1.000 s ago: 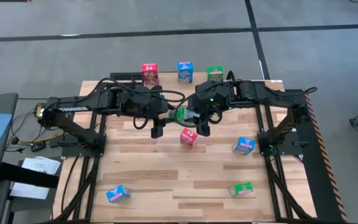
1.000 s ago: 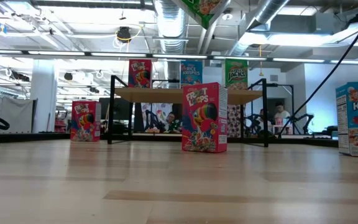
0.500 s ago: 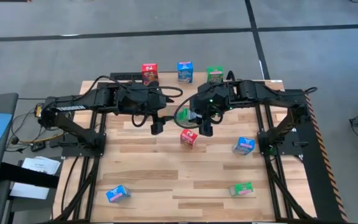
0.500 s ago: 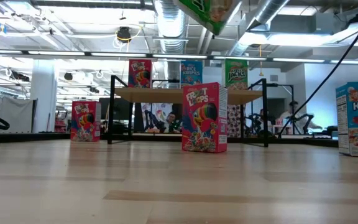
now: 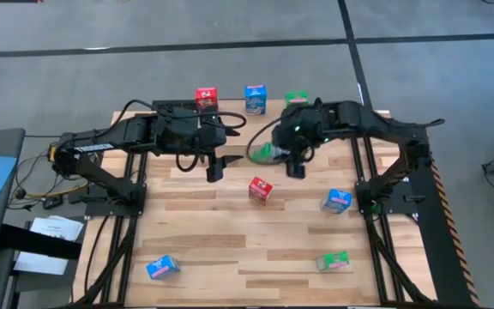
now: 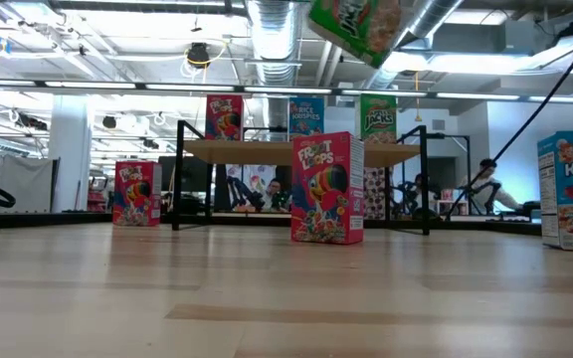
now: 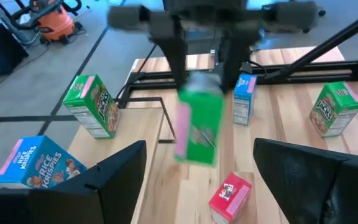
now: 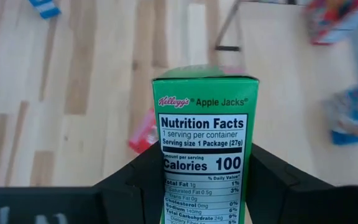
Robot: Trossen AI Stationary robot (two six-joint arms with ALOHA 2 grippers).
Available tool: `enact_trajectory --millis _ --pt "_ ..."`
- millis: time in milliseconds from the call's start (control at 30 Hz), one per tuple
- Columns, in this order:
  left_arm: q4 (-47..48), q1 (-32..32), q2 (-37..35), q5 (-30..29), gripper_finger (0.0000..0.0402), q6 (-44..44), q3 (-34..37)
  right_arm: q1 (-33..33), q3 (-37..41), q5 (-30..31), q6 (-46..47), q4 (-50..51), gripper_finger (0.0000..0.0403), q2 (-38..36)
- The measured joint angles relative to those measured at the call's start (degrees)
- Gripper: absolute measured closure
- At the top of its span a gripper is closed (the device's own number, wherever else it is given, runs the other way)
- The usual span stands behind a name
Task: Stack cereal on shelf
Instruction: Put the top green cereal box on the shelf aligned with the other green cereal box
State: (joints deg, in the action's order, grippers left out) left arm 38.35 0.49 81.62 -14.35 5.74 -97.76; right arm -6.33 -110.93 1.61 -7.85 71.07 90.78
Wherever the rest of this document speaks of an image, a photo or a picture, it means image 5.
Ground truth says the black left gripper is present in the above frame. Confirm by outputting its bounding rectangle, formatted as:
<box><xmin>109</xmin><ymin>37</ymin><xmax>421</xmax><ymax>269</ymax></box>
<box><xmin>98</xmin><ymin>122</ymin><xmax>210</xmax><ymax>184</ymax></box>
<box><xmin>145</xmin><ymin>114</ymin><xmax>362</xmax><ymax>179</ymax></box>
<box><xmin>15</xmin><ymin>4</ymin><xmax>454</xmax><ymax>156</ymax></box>
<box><xmin>190</xmin><ymin>114</ymin><xmax>245</xmax><ymax>184</ymax></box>

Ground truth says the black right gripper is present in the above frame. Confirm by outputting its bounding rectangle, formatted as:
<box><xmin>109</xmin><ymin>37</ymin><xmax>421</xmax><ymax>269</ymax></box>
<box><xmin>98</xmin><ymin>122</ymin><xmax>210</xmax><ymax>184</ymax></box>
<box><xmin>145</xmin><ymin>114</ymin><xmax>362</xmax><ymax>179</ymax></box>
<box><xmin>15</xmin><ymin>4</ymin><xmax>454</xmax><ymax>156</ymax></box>
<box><xmin>271</xmin><ymin>106</ymin><xmax>334</xmax><ymax>179</ymax></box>

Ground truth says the green Apple Jacks cereal box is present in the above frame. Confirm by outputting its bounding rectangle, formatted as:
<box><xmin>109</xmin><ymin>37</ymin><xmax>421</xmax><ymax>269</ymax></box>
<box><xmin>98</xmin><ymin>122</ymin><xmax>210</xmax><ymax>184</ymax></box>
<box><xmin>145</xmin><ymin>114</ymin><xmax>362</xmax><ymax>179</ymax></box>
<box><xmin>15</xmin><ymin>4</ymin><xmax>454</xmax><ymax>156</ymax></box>
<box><xmin>285</xmin><ymin>90</ymin><xmax>310</xmax><ymax>109</ymax></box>
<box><xmin>253</xmin><ymin>142</ymin><xmax>290</xmax><ymax>166</ymax></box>
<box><xmin>315</xmin><ymin>251</ymin><xmax>351</xmax><ymax>272</ymax></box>

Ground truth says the red Froot Loops cereal box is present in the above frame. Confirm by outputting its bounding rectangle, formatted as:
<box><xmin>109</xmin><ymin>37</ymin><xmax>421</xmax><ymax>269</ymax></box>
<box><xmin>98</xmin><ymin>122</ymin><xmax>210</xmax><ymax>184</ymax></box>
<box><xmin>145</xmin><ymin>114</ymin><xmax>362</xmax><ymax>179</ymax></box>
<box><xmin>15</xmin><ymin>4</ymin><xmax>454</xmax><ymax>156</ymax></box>
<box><xmin>248</xmin><ymin>176</ymin><xmax>274</xmax><ymax>206</ymax></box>
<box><xmin>195</xmin><ymin>87</ymin><xmax>220</xmax><ymax>113</ymax></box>

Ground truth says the blue Rice Krispies cereal box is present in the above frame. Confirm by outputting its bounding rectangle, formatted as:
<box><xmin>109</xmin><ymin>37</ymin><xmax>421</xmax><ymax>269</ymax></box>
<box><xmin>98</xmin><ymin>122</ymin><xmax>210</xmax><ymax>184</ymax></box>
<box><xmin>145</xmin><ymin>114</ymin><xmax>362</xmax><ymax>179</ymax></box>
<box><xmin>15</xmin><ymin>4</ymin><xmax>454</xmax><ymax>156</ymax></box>
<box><xmin>244</xmin><ymin>84</ymin><xmax>268</xmax><ymax>116</ymax></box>
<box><xmin>145</xmin><ymin>254</ymin><xmax>182</xmax><ymax>282</ymax></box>
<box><xmin>320</xmin><ymin>188</ymin><xmax>353</xmax><ymax>215</ymax></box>

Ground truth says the black hazard-striped floor mat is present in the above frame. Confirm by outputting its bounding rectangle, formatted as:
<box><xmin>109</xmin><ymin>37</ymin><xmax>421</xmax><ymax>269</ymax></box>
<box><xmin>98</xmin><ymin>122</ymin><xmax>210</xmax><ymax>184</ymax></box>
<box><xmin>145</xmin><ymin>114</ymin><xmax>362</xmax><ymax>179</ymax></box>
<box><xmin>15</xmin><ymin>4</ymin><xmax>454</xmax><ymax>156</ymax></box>
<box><xmin>395</xmin><ymin>123</ymin><xmax>484</xmax><ymax>308</ymax></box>

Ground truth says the black power adapter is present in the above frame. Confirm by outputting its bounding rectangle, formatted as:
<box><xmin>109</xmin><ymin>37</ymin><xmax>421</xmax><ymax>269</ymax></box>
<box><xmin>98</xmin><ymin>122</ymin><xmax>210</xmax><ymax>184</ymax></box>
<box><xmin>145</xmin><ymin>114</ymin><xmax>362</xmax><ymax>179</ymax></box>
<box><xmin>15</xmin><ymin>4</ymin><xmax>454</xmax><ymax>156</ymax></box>
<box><xmin>42</xmin><ymin>195</ymin><xmax>64</xmax><ymax>210</ymax></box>

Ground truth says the white paper sheet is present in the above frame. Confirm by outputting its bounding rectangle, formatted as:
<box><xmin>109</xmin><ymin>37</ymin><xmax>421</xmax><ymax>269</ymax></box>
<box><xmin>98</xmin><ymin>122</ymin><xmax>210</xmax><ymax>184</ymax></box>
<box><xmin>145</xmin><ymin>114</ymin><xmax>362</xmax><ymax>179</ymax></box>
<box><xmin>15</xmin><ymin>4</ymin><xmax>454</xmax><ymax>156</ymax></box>
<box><xmin>29</xmin><ymin>215</ymin><xmax>85</xmax><ymax>242</ymax></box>
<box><xmin>13</xmin><ymin>251</ymin><xmax>70</xmax><ymax>276</ymax></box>

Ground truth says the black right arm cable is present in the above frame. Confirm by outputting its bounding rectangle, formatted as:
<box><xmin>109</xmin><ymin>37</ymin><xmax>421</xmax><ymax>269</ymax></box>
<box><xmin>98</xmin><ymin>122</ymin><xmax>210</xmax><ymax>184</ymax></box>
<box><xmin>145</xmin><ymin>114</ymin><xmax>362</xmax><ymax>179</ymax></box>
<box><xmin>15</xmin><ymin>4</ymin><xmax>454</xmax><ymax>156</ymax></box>
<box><xmin>245</xmin><ymin>115</ymin><xmax>291</xmax><ymax>167</ymax></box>

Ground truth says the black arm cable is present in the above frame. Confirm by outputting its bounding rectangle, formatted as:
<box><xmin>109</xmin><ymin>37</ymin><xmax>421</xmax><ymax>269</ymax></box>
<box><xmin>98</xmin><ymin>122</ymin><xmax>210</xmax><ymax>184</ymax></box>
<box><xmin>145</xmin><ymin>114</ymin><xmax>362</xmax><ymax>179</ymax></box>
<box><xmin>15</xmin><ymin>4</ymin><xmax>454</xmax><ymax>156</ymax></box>
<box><xmin>245</xmin><ymin>115</ymin><xmax>291</xmax><ymax>167</ymax></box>
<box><xmin>116</xmin><ymin>99</ymin><xmax>248</xmax><ymax>173</ymax></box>

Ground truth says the wooden shelf black metal frame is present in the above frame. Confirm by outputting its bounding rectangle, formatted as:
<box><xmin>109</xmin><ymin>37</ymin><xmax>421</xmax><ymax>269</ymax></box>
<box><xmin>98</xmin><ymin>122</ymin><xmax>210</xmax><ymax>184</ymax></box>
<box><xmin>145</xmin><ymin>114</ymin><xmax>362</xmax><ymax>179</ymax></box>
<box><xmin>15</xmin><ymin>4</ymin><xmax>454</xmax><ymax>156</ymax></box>
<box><xmin>193</xmin><ymin>94</ymin><xmax>313</xmax><ymax>164</ymax></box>

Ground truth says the black aluminium table frame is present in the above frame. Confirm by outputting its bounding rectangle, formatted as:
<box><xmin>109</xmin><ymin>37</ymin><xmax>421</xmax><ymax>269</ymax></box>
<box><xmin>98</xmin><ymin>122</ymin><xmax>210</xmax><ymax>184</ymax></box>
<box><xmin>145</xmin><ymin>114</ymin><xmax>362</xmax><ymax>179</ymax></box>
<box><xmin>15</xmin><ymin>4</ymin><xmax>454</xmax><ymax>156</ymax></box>
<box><xmin>73</xmin><ymin>99</ymin><xmax>435</xmax><ymax>308</ymax></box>

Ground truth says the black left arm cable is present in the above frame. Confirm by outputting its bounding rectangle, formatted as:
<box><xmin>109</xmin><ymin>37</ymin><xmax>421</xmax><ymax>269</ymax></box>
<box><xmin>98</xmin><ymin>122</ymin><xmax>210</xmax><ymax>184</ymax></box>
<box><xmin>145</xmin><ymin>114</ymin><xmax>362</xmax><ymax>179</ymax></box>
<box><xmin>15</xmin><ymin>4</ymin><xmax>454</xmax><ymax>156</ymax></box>
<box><xmin>116</xmin><ymin>99</ymin><xmax>248</xmax><ymax>173</ymax></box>

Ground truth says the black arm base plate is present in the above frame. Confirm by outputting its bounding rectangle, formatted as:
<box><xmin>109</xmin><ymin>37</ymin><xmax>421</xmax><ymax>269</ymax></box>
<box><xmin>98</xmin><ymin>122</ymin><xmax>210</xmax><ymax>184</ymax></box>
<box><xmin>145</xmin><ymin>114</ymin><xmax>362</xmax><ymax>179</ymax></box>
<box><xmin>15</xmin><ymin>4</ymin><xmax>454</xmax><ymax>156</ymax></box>
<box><xmin>84</xmin><ymin>182</ymin><xmax>148</xmax><ymax>218</ymax></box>
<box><xmin>355</xmin><ymin>179</ymin><xmax>419</xmax><ymax>215</ymax></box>

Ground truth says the yellow power cable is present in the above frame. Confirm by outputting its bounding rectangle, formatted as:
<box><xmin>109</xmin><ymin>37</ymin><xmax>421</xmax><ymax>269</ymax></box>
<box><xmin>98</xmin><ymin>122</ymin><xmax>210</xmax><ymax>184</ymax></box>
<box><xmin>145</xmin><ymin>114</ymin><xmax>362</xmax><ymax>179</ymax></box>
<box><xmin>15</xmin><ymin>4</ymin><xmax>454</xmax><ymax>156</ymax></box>
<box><xmin>26</xmin><ymin>184</ymin><xmax>89</xmax><ymax>199</ymax></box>

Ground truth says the black floor cable bundle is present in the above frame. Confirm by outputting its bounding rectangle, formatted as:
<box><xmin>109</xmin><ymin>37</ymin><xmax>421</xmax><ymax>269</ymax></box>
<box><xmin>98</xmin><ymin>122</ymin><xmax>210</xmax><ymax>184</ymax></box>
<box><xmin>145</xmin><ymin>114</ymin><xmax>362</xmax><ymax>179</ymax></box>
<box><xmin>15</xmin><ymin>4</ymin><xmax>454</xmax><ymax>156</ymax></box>
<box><xmin>6</xmin><ymin>133</ymin><xmax>111</xmax><ymax>212</ymax></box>

